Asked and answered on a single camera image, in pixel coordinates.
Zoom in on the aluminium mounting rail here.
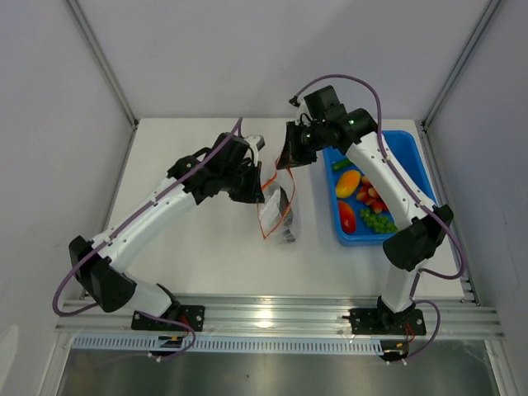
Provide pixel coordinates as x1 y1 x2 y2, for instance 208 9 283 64
54 295 505 341

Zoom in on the grey toy fish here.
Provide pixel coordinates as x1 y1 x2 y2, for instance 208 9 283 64
275 186 297 244

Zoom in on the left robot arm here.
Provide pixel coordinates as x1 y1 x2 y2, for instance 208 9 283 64
68 133 265 330

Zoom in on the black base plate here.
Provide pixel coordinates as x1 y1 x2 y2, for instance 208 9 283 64
130 304 205 332
348 306 427 336

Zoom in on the yellow orange mango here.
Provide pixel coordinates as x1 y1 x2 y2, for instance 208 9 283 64
335 170 361 199

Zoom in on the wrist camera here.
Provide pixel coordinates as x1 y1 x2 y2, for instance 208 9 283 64
289 96 312 126
243 135 266 166

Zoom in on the red cherry bunch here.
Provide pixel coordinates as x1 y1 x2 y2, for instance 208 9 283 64
356 176 389 214

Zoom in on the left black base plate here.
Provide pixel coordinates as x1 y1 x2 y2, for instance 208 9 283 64
130 304 205 332

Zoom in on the aluminium frame post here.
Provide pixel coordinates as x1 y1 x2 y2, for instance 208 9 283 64
63 0 139 130
420 0 505 133

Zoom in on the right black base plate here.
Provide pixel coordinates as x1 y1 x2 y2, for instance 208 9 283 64
348 306 427 336

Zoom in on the left aluminium frame post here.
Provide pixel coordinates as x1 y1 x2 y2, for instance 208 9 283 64
63 0 139 130

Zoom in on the green chili pepper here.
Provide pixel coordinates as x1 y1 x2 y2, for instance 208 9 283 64
331 158 353 172

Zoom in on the green grape bunch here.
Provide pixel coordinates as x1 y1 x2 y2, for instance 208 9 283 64
360 209 398 234

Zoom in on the blue plastic bin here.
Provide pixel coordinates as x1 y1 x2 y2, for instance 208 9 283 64
323 130 436 247

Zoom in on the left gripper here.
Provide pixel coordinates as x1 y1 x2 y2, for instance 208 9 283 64
222 160 264 205

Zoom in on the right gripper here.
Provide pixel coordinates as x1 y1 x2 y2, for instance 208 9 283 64
277 120 328 171

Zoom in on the white slotted cable duct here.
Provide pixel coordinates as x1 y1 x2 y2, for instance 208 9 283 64
72 333 384 356

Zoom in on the right aluminium frame post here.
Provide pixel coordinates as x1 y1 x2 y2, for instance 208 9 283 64
420 0 505 133

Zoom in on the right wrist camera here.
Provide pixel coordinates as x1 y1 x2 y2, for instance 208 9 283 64
289 96 312 126

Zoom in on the clear zip bag orange zipper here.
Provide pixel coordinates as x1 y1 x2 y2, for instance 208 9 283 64
257 159 300 245

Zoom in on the red orange mango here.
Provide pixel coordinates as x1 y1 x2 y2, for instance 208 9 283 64
337 200 356 234

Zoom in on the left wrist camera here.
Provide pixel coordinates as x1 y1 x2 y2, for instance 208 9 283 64
243 135 266 166

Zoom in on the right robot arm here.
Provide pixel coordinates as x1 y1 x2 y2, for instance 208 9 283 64
276 86 453 333

